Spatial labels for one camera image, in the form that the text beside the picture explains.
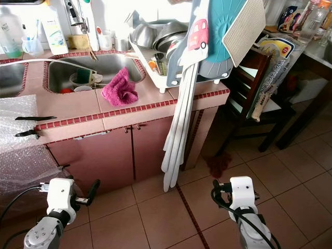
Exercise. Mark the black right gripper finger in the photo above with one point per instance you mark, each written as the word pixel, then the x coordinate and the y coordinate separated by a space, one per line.
pixel 216 189

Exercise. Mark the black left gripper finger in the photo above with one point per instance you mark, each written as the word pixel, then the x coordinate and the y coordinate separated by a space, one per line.
pixel 94 189

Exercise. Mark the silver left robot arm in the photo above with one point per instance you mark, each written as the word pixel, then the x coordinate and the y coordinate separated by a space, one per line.
pixel 41 236

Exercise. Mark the red mop head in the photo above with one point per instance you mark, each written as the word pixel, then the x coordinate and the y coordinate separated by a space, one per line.
pixel 218 166

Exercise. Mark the pink cabinet door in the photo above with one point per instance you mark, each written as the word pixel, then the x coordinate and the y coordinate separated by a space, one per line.
pixel 153 145
pixel 91 155

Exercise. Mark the long white slats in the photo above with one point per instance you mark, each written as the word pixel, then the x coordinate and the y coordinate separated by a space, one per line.
pixel 179 140

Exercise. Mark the clear bubble wrap sheet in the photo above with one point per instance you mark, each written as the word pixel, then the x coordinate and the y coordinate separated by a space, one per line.
pixel 21 155

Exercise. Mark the white mug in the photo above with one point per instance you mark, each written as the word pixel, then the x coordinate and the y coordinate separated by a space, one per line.
pixel 84 89

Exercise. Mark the pink cloth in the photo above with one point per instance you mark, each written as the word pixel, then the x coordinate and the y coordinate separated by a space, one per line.
pixel 119 91

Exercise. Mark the dark wooden chair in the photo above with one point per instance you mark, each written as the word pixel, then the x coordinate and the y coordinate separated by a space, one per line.
pixel 244 83

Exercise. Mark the cup with green sponge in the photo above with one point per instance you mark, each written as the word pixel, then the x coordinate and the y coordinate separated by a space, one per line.
pixel 84 77

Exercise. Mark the steel sink basin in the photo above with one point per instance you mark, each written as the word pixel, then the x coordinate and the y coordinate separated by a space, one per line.
pixel 10 80
pixel 109 65

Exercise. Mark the printed plastic bag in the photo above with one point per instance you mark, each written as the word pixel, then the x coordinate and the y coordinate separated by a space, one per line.
pixel 270 72

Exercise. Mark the white dish rack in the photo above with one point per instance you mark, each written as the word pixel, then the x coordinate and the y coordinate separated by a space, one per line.
pixel 148 67

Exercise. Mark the steel cup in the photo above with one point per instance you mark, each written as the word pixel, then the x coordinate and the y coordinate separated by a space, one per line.
pixel 122 45

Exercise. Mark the yellow sponge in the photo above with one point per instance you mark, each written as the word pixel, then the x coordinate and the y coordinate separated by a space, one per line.
pixel 79 42

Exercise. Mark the white plastic cup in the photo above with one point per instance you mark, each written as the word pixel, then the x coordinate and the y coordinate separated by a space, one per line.
pixel 105 41

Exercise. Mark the clear cup with toothbrushes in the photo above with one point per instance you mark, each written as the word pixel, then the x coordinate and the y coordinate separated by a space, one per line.
pixel 32 47

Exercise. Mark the white board with pink car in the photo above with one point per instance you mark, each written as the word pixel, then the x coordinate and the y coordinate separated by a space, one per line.
pixel 198 33

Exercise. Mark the white dish soap bottle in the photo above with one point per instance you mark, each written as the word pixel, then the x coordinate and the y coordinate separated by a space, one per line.
pixel 54 36

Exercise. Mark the steel pot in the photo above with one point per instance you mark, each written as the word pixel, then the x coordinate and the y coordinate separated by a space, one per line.
pixel 171 33

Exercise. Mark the small steel bowl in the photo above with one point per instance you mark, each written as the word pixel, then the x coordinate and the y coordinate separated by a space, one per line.
pixel 144 35

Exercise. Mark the teal plastic board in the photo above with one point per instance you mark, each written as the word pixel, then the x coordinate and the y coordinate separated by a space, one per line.
pixel 218 26

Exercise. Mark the beige ribbed board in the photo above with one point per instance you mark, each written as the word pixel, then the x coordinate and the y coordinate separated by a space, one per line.
pixel 244 26

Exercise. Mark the chrome faucet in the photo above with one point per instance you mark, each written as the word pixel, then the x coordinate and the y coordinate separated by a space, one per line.
pixel 78 21

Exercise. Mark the dark printed packet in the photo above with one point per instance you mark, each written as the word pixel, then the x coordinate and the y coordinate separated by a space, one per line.
pixel 288 19

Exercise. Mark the clear plastic bottle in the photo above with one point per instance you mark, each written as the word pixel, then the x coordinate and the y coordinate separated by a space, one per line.
pixel 311 23

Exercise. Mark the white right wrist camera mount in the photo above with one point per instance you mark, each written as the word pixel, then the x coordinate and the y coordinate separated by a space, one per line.
pixel 244 192

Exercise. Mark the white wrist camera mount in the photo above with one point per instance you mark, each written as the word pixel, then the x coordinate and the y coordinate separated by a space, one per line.
pixel 244 192
pixel 60 196

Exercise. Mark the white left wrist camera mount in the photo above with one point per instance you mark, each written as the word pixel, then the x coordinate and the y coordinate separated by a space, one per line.
pixel 60 196

